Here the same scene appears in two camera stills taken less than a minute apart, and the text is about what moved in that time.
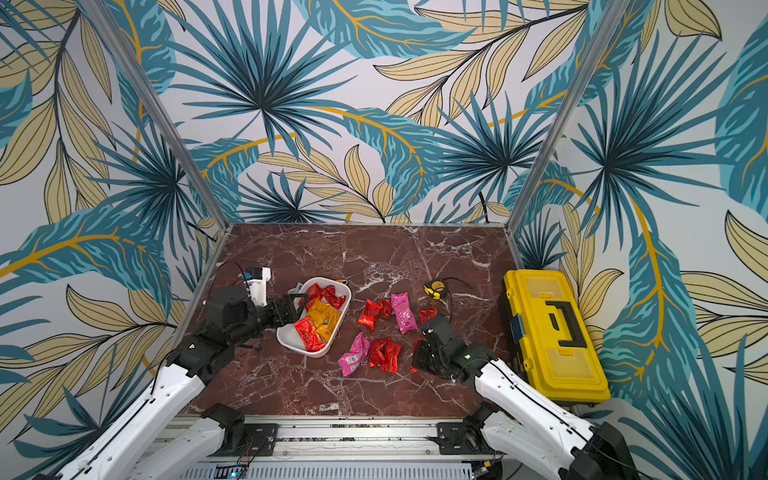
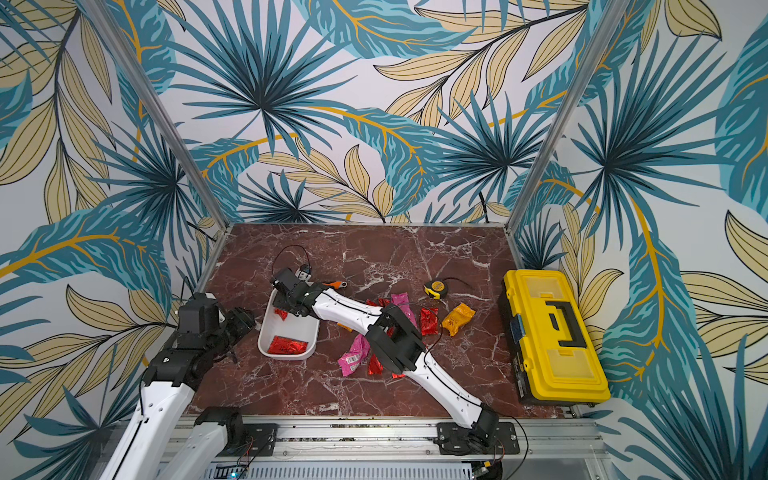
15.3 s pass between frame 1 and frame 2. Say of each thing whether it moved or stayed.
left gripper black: moved
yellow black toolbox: stayed
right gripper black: moved
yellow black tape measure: stayed
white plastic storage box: moved
